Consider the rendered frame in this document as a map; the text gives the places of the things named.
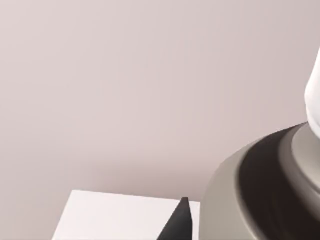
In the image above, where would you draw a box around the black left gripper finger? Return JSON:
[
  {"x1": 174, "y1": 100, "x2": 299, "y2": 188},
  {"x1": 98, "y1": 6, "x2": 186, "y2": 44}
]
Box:
[{"x1": 155, "y1": 196, "x2": 194, "y2": 240}]

